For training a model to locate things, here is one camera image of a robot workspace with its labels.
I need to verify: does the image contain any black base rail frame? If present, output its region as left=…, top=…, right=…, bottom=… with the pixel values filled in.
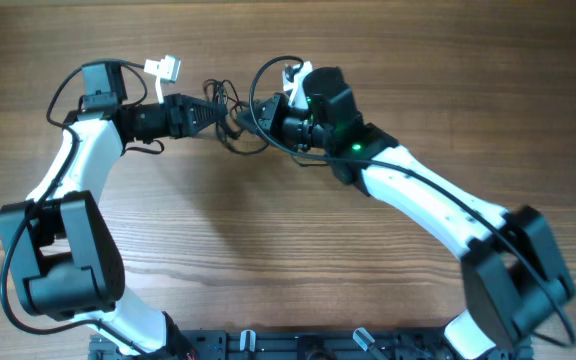
left=87, top=327, right=534, bottom=360

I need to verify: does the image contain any camera black cable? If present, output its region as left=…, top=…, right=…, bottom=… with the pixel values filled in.
left=0, top=58, right=149, bottom=359
left=248, top=55, right=576, bottom=351

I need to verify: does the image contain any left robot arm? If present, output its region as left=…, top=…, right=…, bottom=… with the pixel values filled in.
left=0, top=56, right=228, bottom=359

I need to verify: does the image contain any black multi-plug cable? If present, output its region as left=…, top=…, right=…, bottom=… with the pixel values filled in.
left=202, top=78, right=272, bottom=156

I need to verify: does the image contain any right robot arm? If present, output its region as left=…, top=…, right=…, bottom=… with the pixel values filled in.
left=236, top=63, right=576, bottom=359

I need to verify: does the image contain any right camera black cable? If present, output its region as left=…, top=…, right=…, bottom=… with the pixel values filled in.
left=248, top=55, right=576, bottom=351

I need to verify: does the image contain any left camera black cable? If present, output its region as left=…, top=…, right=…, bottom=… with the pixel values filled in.
left=0, top=58, right=149, bottom=359

